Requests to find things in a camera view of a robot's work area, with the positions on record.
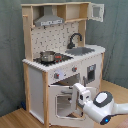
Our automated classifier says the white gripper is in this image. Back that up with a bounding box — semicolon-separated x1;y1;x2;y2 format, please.
71;83;91;111

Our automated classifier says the white oven door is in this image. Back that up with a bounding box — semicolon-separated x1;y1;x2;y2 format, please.
49;85;94;128

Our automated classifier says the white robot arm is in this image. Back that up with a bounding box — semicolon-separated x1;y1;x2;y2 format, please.
71;83;128;125

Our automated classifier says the wooden toy kitchen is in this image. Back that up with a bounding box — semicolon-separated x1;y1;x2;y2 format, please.
22;2;105;128

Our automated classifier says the white cabinet door with dispenser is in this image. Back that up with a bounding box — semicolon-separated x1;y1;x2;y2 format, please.
80;55;102;90

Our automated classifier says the left red stove knob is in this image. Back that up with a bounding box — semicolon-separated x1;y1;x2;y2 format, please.
54;73;60;79

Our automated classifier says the black toy stovetop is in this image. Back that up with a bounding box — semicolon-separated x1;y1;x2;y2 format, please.
35;53;71;66

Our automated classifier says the grey toy sink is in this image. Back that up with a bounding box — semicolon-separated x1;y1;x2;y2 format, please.
66;47;94;56

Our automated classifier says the black toy faucet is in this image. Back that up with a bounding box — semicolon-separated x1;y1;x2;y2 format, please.
67;33;82;49

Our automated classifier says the silver toy pot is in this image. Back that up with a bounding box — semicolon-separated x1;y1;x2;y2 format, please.
40;51;55;62

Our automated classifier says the grey backdrop curtain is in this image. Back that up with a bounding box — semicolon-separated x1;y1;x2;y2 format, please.
0;0;128;116

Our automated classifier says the grey range hood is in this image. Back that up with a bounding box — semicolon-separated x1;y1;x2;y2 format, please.
34;5;64;27

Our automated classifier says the white microwave door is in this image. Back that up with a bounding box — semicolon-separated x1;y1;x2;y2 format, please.
88;3;104;22

